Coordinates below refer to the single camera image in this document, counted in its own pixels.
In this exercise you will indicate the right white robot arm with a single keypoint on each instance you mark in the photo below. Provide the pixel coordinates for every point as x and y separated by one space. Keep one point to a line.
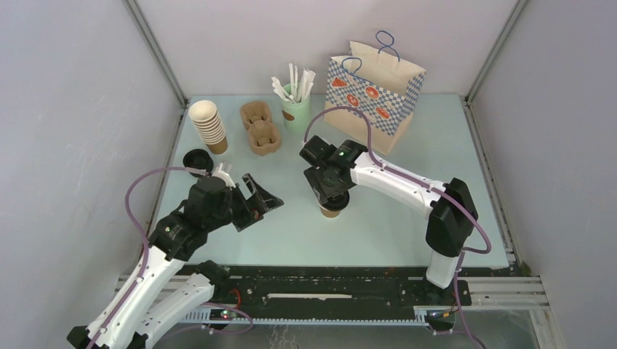
447 206

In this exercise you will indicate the white wrapped straws bundle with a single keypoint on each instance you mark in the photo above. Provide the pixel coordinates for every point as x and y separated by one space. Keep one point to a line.
300 86

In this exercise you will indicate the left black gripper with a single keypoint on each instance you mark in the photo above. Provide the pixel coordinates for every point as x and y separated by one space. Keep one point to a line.
268 201

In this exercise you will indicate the stack of paper cups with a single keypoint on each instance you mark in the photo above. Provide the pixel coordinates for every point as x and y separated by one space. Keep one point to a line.
208 125

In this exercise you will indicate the black plastic cup lid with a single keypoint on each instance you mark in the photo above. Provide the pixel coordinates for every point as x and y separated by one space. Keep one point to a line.
340 201

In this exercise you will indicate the aluminium frame rail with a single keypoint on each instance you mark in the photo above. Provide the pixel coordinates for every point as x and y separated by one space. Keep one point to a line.
476 290

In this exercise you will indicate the brown pulp cup carrier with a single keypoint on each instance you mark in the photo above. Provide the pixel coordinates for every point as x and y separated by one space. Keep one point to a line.
264 137

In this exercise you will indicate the green straw holder cup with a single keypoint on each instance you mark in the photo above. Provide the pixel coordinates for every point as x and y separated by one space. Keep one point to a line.
297 115

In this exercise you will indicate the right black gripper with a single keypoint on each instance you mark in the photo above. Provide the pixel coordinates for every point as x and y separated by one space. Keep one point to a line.
314 177

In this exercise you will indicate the blue checkered paper bag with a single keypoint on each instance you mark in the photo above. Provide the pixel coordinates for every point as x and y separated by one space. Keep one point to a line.
377 82

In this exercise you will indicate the stack of black lids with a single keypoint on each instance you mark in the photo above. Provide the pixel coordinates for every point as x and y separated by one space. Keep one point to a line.
198 159

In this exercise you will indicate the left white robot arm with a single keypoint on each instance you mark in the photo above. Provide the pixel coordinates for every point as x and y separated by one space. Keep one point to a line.
134 319

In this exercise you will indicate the brown paper coffee cup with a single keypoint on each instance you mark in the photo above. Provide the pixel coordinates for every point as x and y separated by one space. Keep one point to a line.
330 213

